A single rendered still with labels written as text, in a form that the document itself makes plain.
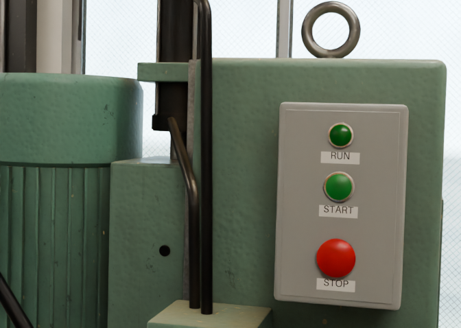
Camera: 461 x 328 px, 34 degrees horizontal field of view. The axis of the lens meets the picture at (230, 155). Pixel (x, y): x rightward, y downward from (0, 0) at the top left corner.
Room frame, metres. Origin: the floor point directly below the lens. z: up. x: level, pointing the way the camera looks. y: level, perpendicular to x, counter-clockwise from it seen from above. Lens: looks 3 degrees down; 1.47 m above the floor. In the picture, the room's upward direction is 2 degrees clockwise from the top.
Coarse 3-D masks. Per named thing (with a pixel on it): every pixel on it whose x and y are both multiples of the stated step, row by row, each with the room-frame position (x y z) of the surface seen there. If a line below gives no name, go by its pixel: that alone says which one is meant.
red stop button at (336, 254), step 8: (328, 240) 0.58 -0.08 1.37; (336, 240) 0.58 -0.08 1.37; (320, 248) 0.58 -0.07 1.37; (328, 248) 0.58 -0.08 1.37; (336, 248) 0.58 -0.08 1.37; (344, 248) 0.58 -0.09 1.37; (352, 248) 0.58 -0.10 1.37; (320, 256) 0.58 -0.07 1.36; (328, 256) 0.58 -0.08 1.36; (336, 256) 0.58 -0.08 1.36; (344, 256) 0.58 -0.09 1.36; (352, 256) 0.58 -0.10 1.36; (320, 264) 0.58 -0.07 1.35; (328, 264) 0.58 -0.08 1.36; (336, 264) 0.58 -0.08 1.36; (344, 264) 0.58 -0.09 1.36; (352, 264) 0.58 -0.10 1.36; (328, 272) 0.58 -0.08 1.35; (336, 272) 0.58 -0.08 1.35; (344, 272) 0.58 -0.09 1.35
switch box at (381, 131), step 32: (288, 128) 0.60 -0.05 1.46; (320, 128) 0.59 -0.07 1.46; (352, 128) 0.59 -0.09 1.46; (384, 128) 0.58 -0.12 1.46; (288, 160) 0.60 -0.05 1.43; (320, 160) 0.59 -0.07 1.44; (384, 160) 0.58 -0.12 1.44; (288, 192) 0.60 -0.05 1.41; (320, 192) 0.59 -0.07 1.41; (384, 192) 0.58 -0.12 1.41; (288, 224) 0.60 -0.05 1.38; (320, 224) 0.59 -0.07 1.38; (352, 224) 0.58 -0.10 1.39; (384, 224) 0.58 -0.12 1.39; (288, 256) 0.60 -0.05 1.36; (384, 256) 0.58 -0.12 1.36; (288, 288) 0.60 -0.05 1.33; (384, 288) 0.58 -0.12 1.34
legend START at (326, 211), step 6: (324, 210) 0.59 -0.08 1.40; (330, 210) 0.59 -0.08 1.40; (336, 210) 0.59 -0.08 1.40; (342, 210) 0.59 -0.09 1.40; (348, 210) 0.59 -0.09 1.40; (354, 210) 0.58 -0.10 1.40; (324, 216) 0.59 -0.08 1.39; (330, 216) 0.59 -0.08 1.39; (336, 216) 0.59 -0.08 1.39; (342, 216) 0.59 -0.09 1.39; (348, 216) 0.59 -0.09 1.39; (354, 216) 0.58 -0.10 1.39
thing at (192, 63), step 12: (192, 60) 0.72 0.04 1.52; (192, 72) 0.72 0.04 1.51; (192, 84) 0.72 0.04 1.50; (192, 96) 0.72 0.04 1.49; (192, 108) 0.72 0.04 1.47; (192, 120) 0.72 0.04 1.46; (192, 132) 0.72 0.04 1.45; (192, 144) 0.72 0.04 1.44; (192, 156) 0.72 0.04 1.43; (192, 168) 0.72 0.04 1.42
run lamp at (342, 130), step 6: (336, 126) 0.58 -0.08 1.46; (342, 126) 0.58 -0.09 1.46; (348, 126) 0.58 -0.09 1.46; (330, 132) 0.58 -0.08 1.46; (336, 132) 0.58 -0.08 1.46; (342, 132) 0.58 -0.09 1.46; (348, 132) 0.58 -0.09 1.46; (330, 138) 0.58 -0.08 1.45; (336, 138) 0.58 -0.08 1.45; (342, 138) 0.58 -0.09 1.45; (348, 138) 0.58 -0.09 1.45; (336, 144) 0.58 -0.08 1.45; (342, 144) 0.58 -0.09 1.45; (348, 144) 0.58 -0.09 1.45
